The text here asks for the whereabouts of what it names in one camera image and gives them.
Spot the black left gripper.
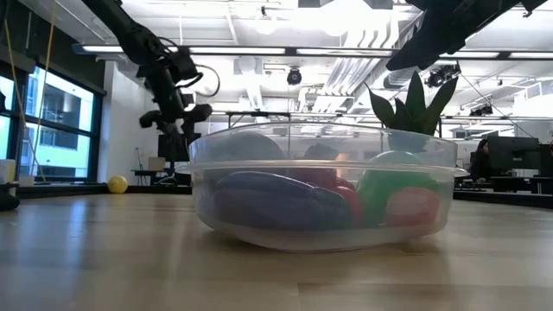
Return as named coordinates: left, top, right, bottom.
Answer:
left=138, top=64, right=213, bottom=135

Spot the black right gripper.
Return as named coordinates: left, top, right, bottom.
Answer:
left=385, top=0, right=526, bottom=72

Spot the yellow toy lemon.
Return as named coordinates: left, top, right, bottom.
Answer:
left=106, top=175, right=130, bottom=195

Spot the purple toy eggplant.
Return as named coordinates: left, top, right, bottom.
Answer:
left=210, top=170, right=354, bottom=232

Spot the black toy blackberry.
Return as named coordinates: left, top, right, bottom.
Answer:
left=303, top=143, right=341, bottom=162

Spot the green toy pepper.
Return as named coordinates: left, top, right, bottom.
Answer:
left=357, top=149, right=442, bottom=226

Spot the pink toy peach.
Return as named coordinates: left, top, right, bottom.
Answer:
left=385, top=187, right=441, bottom=229

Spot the red toy strawberry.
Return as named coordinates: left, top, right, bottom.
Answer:
left=288, top=167, right=365, bottom=226

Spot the clear plastic container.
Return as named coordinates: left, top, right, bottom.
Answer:
left=174, top=120, right=471, bottom=255

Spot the small black computer monitor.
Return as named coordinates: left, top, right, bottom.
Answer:
left=157, top=132, right=203, bottom=163

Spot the snake plant in white pot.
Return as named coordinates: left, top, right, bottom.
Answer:
left=365, top=71, right=459, bottom=156

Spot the long ceiling light strip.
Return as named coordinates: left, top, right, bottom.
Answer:
left=71, top=42, right=553, bottom=60

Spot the black framed window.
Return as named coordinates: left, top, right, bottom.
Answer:
left=0, top=60, right=107, bottom=182

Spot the person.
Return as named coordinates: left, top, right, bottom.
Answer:
left=468, top=137, right=493, bottom=181

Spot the wide black computer monitor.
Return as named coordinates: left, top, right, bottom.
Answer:
left=487, top=136, right=541, bottom=176

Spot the black office desk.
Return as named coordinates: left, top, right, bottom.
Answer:
left=492, top=175, right=553, bottom=195

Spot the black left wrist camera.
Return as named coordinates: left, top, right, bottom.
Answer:
left=170, top=48, right=200, bottom=86

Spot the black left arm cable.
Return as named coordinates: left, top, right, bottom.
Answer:
left=172, top=36, right=221, bottom=98

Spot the black aluminium table frame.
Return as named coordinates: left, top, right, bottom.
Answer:
left=0, top=183, right=553, bottom=209

